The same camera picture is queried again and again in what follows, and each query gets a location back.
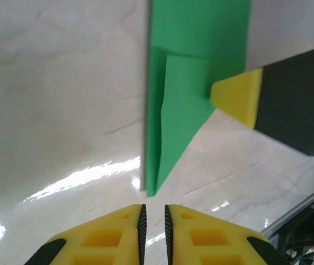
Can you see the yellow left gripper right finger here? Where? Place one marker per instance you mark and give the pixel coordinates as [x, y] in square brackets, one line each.
[209, 240]

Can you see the aluminium front rail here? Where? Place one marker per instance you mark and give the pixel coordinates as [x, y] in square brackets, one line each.
[297, 212]

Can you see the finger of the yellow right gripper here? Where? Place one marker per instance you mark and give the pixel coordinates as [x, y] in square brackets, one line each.
[239, 96]

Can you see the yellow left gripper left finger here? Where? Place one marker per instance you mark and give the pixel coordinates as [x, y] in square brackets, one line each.
[101, 240]

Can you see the green paper sheet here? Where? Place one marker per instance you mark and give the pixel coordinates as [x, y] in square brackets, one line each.
[190, 82]

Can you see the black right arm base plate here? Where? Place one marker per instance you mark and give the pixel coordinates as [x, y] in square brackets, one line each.
[311, 237]

